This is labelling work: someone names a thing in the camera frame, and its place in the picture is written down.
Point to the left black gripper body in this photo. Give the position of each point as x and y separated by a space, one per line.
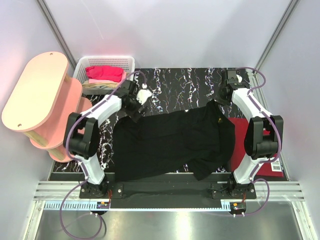
132 110

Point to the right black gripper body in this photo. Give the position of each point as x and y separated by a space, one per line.
220 99

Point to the black t-shirt with daisy print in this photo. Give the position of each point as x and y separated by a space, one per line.
201 138

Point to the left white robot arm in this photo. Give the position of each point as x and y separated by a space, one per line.
82 133

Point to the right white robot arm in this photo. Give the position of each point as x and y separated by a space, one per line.
264 134

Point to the magenta t-shirt in basket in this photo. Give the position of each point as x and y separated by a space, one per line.
95 72

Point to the black marbled table mat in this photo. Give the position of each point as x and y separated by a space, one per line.
177 89

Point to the white plastic laundry basket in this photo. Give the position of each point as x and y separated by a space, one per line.
125 62

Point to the light pink garment in basket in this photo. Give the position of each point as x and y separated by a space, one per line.
108 79

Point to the beige garment in basket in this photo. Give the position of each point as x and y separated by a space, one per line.
100 84

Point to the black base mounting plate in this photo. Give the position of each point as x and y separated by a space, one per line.
215 186

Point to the folded red t-shirt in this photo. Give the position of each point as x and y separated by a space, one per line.
273 169

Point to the pink three-tier wooden shelf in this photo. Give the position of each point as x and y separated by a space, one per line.
41 102

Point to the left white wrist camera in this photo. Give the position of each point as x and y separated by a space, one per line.
143 94

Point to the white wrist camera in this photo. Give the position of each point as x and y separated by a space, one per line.
239 78
143 94

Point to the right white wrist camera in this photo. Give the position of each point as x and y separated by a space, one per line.
239 78

